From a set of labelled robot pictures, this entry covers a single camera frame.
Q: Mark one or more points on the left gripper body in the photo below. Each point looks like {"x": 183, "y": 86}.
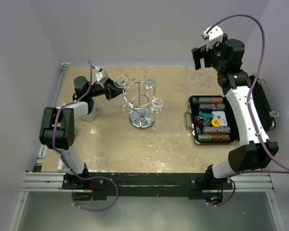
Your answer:
{"x": 101, "y": 89}

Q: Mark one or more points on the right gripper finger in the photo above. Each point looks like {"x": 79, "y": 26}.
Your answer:
{"x": 207, "y": 56}
{"x": 198, "y": 55}

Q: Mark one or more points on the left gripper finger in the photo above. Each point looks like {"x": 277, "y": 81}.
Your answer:
{"x": 114, "y": 92}
{"x": 112, "y": 84}

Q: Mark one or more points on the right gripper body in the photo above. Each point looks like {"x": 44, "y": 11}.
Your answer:
{"x": 218, "y": 63}

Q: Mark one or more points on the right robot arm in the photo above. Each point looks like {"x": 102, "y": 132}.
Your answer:
{"x": 241, "y": 158}

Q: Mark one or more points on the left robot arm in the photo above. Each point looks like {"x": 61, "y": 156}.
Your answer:
{"x": 57, "y": 129}

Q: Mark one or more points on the chrome wine glass rack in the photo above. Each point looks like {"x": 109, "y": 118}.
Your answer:
{"x": 138, "y": 104}

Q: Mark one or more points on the back right wine glass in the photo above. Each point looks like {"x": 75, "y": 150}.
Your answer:
{"x": 149, "y": 85}

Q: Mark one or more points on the front right wine glass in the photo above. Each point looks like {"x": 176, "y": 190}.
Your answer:
{"x": 157, "y": 106}

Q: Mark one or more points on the white charging stand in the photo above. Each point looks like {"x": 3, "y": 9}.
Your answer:
{"x": 94, "y": 112}

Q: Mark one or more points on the black poker chip case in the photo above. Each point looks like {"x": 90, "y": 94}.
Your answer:
{"x": 242, "y": 114}

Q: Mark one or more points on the yellow round dealer button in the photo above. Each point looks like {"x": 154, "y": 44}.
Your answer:
{"x": 216, "y": 122}

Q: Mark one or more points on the white handheld device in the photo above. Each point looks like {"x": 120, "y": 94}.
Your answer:
{"x": 60, "y": 165}

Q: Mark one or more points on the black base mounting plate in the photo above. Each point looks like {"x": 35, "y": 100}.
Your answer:
{"x": 100, "y": 186}

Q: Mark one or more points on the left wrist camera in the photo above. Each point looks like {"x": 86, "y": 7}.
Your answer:
{"x": 102, "y": 76}

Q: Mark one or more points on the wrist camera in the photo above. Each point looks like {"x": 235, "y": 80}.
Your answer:
{"x": 212, "y": 36}
{"x": 102, "y": 76}

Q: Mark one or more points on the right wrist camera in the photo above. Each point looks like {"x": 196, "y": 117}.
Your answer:
{"x": 212, "y": 36}

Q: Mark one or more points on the aluminium rail frame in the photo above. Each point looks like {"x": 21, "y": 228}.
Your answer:
{"x": 110, "y": 145}

